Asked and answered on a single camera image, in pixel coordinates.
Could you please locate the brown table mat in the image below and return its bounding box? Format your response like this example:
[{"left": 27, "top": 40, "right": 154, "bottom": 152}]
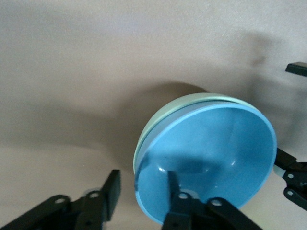
[{"left": 0, "top": 0, "right": 307, "bottom": 230}]

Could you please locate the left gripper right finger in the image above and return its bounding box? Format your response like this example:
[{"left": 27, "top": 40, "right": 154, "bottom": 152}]
[{"left": 163, "top": 170, "right": 262, "bottom": 230}]

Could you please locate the light green bowl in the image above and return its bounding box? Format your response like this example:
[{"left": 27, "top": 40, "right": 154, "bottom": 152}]
[{"left": 132, "top": 92, "right": 264, "bottom": 177}]

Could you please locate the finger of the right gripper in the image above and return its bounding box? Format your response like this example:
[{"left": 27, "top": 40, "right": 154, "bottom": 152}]
[
  {"left": 285, "top": 61, "right": 307, "bottom": 78},
  {"left": 275, "top": 148, "right": 307, "bottom": 210}
]

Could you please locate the blue bowl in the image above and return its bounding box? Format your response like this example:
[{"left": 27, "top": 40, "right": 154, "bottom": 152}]
[{"left": 133, "top": 105, "right": 278, "bottom": 226}]

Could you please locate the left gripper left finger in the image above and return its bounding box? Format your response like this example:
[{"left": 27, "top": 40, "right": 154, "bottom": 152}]
[{"left": 0, "top": 169, "right": 121, "bottom": 230}]

